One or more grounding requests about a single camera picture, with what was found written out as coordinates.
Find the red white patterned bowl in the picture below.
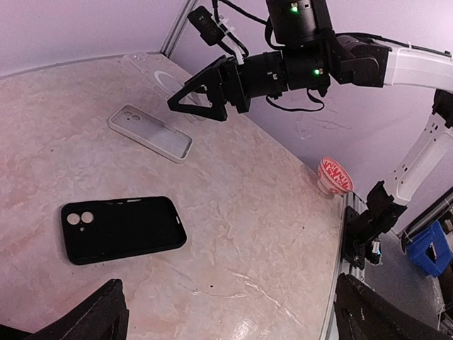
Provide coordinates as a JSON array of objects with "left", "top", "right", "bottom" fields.
[{"left": 317, "top": 157, "right": 354, "bottom": 196}]

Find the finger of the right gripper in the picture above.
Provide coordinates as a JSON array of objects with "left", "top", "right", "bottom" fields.
[
  {"left": 183, "top": 55, "right": 227, "bottom": 93},
  {"left": 167, "top": 76, "right": 227, "bottom": 121}
]

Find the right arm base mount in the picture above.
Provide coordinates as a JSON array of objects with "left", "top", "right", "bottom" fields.
[{"left": 342, "top": 181, "right": 407, "bottom": 270}]

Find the right camera cable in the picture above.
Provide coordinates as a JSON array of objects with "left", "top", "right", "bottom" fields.
[{"left": 211, "top": 0, "right": 270, "bottom": 57}]

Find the right aluminium frame post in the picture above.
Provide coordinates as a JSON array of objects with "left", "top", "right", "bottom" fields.
[{"left": 160, "top": 0, "right": 198, "bottom": 59}]

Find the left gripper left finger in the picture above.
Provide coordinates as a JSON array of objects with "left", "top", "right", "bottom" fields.
[{"left": 1, "top": 279, "right": 128, "bottom": 339}]

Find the black phone case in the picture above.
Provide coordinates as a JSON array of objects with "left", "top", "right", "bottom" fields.
[{"left": 60, "top": 196, "right": 187, "bottom": 265}]

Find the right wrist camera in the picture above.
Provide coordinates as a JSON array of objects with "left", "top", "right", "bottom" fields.
[{"left": 188, "top": 6, "right": 224, "bottom": 46}]

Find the white translucent phone case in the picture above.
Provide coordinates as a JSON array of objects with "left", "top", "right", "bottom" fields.
[{"left": 108, "top": 105, "right": 193, "bottom": 164}]

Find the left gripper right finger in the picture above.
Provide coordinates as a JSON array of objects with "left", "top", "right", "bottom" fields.
[{"left": 334, "top": 274, "right": 449, "bottom": 340}]

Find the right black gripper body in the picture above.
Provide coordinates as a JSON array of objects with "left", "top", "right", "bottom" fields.
[{"left": 219, "top": 57, "right": 251, "bottom": 113}]

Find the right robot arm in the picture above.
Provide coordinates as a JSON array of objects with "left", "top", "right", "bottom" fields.
[{"left": 168, "top": 1, "right": 452, "bottom": 214}]

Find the blue plastic bin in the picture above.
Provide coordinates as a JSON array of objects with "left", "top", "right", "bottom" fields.
[{"left": 406, "top": 221, "right": 452, "bottom": 278}]

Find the clear phone case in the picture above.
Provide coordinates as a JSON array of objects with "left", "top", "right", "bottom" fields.
[{"left": 120, "top": 52, "right": 205, "bottom": 127}]

